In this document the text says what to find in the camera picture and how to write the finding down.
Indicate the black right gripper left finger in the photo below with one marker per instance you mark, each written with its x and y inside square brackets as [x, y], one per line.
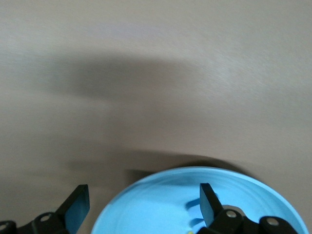
[70, 214]

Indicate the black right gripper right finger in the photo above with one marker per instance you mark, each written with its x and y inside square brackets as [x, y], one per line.
[212, 214]

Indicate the blue plate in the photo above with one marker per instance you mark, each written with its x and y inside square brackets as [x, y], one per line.
[151, 209]

